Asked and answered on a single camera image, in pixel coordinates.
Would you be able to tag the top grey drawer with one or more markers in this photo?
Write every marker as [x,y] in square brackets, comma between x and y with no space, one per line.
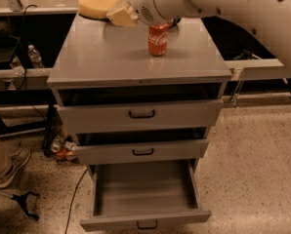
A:
[140,116]

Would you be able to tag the middle grey drawer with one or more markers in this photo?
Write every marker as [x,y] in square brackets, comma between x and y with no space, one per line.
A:
[141,152]

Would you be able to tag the grey drawer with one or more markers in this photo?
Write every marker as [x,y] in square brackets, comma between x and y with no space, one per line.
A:
[140,116]
[143,196]
[141,152]

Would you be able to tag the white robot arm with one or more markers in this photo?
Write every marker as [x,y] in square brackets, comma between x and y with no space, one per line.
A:
[269,21]

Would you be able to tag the bottom grey drawer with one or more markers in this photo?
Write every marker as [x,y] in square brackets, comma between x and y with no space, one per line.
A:
[143,196]

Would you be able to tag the black chair base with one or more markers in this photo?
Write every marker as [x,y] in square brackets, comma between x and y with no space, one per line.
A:
[22,201]

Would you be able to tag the grey sneaker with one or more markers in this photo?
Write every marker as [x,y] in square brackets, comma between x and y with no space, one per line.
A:
[19,160]

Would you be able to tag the clutter of bottles on floor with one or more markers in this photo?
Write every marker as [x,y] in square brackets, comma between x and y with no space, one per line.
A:
[62,149]

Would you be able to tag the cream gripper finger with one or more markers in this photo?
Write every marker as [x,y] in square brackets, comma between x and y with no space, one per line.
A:
[121,13]

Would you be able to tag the red coca-cola can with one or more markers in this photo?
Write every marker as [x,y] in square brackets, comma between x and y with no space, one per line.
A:
[157,39]

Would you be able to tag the clear water bottle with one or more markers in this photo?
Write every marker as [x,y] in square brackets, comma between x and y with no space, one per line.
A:
[35,57]

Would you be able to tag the yellow sponge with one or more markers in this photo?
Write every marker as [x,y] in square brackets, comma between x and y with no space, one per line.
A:
[95,9]

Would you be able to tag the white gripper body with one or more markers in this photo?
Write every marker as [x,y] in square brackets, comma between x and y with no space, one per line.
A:
[145,4]

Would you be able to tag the grey drawer cabinet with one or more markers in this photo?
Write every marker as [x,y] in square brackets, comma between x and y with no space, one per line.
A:
[101,64]

